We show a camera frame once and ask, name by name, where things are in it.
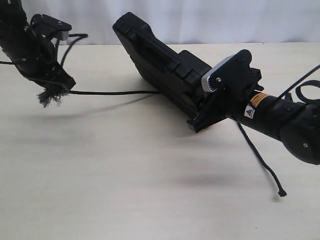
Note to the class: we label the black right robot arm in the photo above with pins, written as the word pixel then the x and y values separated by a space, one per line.
pixel 295 124

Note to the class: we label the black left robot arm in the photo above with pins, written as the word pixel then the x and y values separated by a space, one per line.
pixel 29 45

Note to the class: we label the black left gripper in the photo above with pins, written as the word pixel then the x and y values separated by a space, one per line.
pixel 43 68

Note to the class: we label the black plastic carrying case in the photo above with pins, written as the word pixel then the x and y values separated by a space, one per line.
pixel 176 75

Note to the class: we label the white backdrop curtain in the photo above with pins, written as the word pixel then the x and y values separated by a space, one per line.
pixel 190 21

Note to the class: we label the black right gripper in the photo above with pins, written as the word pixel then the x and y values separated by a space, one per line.
pixel 208 109

